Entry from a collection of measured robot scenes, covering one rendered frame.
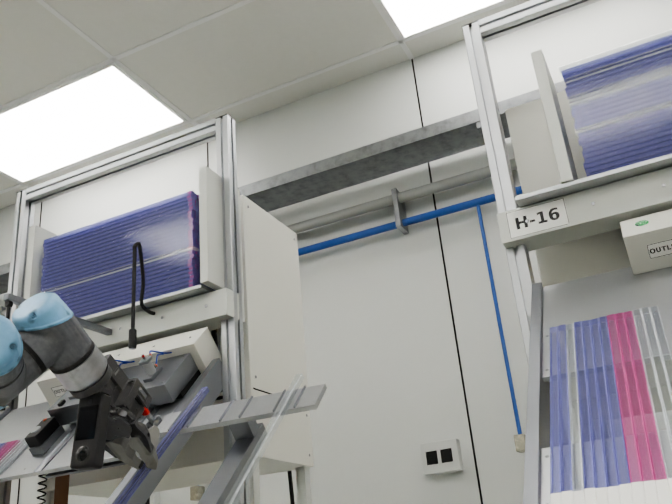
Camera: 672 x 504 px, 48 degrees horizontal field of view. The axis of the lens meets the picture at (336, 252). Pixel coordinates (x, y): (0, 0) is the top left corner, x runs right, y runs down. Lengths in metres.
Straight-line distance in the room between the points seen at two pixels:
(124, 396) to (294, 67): 2.68
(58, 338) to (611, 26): 2.89
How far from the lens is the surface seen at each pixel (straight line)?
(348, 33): 3.58
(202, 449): 1.97
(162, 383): 1.70
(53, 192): 2.44
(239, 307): 1.86
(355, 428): 3.23
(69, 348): 1.19
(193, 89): 3.87
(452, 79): 3.64
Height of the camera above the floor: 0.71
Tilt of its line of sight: 24 degrees up
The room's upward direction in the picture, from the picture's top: 5 degrees counter-clockwise
